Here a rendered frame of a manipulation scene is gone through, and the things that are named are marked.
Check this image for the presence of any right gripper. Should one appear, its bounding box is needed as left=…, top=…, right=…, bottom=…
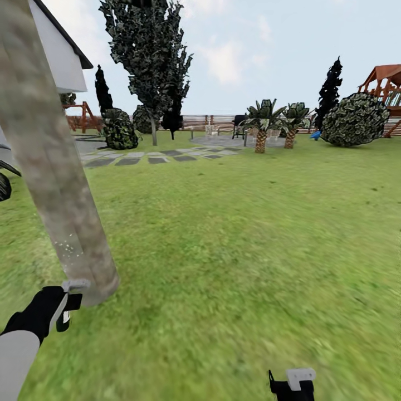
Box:
left=270, top=376, right=315, bottom=401

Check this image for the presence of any pesticide atomizer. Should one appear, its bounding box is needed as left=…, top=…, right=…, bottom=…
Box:
left=56, top=311, right=70, bottom=332

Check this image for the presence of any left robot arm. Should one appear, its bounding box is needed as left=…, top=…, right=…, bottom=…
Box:
left=0, top=279, right=90, bottom=401

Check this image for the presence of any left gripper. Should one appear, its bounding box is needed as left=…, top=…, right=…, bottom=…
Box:
left=63, top=293, right=82, bottom=312

